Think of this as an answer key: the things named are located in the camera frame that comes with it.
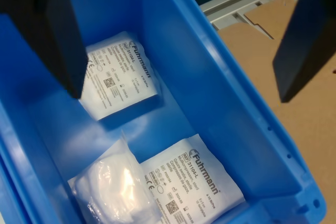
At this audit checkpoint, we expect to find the printed white gauze packet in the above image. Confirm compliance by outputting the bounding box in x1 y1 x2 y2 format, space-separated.
85 31 164 122
138 133 247 224

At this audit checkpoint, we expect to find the blue plastic bin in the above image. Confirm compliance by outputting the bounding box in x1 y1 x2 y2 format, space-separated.
0 0 328 224

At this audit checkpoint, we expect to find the clear bag gauze packet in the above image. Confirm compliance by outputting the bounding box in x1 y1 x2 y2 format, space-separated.
67 138 162 224

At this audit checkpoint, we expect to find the brown cardboard sheet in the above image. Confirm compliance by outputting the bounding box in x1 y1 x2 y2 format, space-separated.
216 0 336 224

